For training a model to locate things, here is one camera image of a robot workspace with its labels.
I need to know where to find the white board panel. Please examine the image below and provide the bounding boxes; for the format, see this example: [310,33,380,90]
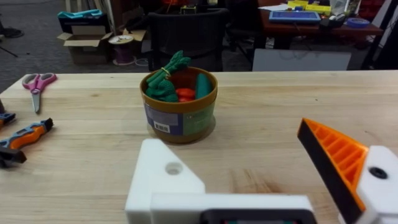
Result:
[252,48,352,72]

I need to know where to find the black chair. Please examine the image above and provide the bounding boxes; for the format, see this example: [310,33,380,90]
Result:
[147,7,231,72]

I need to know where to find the brown tub with toy vegetables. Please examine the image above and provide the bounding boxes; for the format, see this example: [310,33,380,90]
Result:
[139,50,218,144]

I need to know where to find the purple wire spool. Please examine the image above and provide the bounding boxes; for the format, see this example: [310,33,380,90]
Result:
[108,34,135,66]

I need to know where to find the blue and orange tool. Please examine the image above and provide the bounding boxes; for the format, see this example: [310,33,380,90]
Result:
[0,112,16,127]

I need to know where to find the blue tape roll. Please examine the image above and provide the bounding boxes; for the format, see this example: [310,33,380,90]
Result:
[346,17,371,29]

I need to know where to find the teal cloth on black box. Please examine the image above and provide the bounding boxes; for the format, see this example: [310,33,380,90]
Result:
[57,9,103,19]

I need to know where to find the pink handled scissors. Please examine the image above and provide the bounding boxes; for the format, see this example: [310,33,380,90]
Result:
[21,72,58,114]

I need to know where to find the brown wooden desk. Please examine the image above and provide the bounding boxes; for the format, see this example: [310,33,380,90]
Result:
[257,6,385,50]

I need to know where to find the yellow toy blocks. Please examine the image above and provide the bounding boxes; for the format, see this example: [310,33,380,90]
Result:
[286,0,332,15]

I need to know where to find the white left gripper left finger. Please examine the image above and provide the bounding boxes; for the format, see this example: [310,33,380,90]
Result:
[125,138,206,224]

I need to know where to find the orange and blue utility knife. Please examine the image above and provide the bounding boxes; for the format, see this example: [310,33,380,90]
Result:
[0,118,54,150]

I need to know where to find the white orange left gripper right finger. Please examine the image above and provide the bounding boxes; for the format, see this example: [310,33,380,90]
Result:
[297,118,398,224]

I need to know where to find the open cardboard box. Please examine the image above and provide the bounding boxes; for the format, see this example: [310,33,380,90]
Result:
[57,24,114,65]

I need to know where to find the blue tablet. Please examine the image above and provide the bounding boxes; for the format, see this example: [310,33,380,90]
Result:
[269,11,322,24]

